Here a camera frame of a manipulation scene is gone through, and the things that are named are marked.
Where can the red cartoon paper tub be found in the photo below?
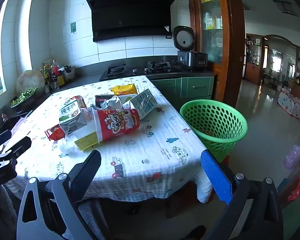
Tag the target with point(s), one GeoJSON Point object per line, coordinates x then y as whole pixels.
{"type": "Point", "coordinates": [115, 125]}

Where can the blue white carton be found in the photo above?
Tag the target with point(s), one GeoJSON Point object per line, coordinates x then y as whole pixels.
{"type": "Point", "coordinates": [142, 102]}

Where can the red plastic stool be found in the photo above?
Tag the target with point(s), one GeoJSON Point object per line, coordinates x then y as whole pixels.
{"type": "Point", "coordinates": [223, 159]}

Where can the black cardboard box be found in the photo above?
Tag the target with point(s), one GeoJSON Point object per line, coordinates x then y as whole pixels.
{"type": "Point", "coordinates": [101, 100]}

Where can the ceiling vent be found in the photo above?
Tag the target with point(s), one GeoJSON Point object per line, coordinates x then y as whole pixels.
{"type": "Point", "coordinates": [286, 7]}

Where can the black range hood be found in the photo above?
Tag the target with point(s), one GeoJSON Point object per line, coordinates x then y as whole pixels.
{"type": "Point", "coordinates": [130, 12]}

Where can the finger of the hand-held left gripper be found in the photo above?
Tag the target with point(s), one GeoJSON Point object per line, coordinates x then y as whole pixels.
{"type": "Point", "coordinates": [20, 145]}
{"type": "Point", "coordinates": [1, 137]}

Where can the white bottle yellow label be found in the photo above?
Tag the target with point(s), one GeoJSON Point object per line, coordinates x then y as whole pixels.
{"type": "Point", "coordinates": [67, 146]}

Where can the red snack packet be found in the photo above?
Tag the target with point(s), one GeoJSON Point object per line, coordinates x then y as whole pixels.
{"type": "Point", "coordinates": [53, 132]}

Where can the person's dark shoe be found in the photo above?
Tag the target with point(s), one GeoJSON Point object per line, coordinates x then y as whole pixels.
{"type": "Point", "coordinates": [195, 232]}

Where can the bowl of green vegetables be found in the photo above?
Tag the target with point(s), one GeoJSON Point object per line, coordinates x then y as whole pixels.
{"type": "Point", "coordinates": [25, 96]}

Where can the metal utensil pot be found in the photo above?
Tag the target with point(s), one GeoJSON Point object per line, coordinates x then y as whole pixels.
{"type": "Point", "coordinates": [68, 73]}

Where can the wooden hallway cabinet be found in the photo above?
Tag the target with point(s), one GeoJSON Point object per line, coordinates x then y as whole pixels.
{"type": "Point", "coordinates": [252, 72]}

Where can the printed white tablecloth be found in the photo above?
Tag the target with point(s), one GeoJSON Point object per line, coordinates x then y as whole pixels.
{"type": "Point", "coordinates": [140, 155]}

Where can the purple plastic bag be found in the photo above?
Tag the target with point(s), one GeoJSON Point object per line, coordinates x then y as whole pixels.
{"type": "Point", "coordinates": [293, 156]}

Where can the green wall sticker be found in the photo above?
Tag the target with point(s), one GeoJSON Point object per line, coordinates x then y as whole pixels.
{"type": "Point", "coordinates": [73, 27]}

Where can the green plastic bin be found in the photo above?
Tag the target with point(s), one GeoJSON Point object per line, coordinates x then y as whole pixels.
{"type": "Point", "coordinates": [297, 220]}

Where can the cluster of condiment bottles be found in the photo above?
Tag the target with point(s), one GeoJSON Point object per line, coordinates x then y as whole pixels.
{"type": "Point", "coordinates": [52, 72]}

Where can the green perforated plastic basket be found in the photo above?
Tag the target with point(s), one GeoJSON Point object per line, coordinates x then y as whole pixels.
{"type": "Point", "coordinates": [215, 140]}

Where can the polka dot play tent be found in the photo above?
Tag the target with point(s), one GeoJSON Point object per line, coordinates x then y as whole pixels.
{"type": "Point", "coordinates": [292, 105]}

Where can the black rice cooker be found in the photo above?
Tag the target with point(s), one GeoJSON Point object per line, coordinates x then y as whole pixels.
{"type": "Point", "coordinates": [190, 60]}

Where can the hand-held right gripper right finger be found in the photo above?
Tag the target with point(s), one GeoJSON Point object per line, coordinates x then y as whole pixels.
{"type": "Point", "coordinates": [215, 177]}

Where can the grey checked cloth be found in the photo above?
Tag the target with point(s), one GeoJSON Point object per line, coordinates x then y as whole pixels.
{"type": "Point", "coordinates": [92, 217]}

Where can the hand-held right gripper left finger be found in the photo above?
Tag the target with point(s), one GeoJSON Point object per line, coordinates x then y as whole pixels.
{"type": "Point", "coordinates": [87, 172]}

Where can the black wall socket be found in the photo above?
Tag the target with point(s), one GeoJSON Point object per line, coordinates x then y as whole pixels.
{"type": "Point", "coordinates": [169, 37]}

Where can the yellow snack packet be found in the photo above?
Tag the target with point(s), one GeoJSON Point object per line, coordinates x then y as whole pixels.
{"type": "Point", "coordinates": [123, 89]}

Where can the green white milk carton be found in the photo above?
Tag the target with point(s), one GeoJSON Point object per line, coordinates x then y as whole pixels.
{"type": "Point", "coordinates": [70, 112]}

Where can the green kitchen cabinet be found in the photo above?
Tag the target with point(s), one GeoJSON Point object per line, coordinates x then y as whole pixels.
{"type": "Point", "coordinates": [197, 87]}

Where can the black gas stove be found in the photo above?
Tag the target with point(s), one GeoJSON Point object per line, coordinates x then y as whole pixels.
{"type": "Point", "coordinates": [137, 71]}

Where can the wooden glass door cabinet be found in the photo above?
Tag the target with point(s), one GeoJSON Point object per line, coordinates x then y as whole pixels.
{"type": "Point", "coordinates": [231, 55]}

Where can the white paper cup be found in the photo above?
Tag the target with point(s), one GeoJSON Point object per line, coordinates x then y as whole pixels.
{"type": "Point", "coordinates": [127, 97]}

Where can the white paper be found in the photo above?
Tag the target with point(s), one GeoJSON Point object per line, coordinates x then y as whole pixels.
{"type": "Point", "coordinates": [110, 104]}

